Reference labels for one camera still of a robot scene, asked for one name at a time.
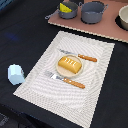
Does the knife with orange handle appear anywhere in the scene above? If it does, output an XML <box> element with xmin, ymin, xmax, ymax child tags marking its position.
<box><xmin>58</xmin><ymin>49</ymin><xmax>97</xmax><ymax>62</ymax></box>

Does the woven beige placemat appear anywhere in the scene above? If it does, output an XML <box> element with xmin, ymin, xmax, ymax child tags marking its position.
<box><xmin>14</xmin><ymin>31</ymin><xmax>114</xmax><ymax>128</ymax></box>

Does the fork with orange handle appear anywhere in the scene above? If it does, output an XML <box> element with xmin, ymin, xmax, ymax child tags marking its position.
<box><xmin>44</xmin><ymin>71</ymin><xmax>85</xmax><ymax>89</ymax></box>

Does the grey saucepan with handle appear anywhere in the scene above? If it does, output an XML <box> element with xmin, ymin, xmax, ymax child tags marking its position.
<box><xmin>44</xmin><ymin>0</ymin><xmax>80</xmax><ymax>21</ymax></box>

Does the beige bowl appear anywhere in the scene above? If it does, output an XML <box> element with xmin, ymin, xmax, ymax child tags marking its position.
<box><xmin>119</xmin><ymin>5</ymin><xmax>128</xmax><ymax>30</ymax></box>

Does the grey two-handled pot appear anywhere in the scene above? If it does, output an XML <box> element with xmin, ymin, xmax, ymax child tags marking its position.
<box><xmin>79</xmin><ymin>1</ymin><xmax>108</xmax><ymax>24</ymax></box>

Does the orange bread loaf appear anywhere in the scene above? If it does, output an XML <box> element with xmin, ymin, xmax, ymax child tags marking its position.
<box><xmin>58</xmin><ymin>56</ymin><xmax>82</xmax><ymax>74</ymax></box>

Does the yellow cheese wedge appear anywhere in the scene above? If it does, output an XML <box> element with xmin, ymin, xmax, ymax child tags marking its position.
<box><xmin>59</xmin><ymin>3</ymin><xmax>72</xmax><ymax>13</ymax></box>

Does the round wooden plate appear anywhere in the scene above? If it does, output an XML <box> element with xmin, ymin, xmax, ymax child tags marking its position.
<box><xmin>56</xmin><ymin>55</ymin><xmax>83</xmax><ymax>78</ymax></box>

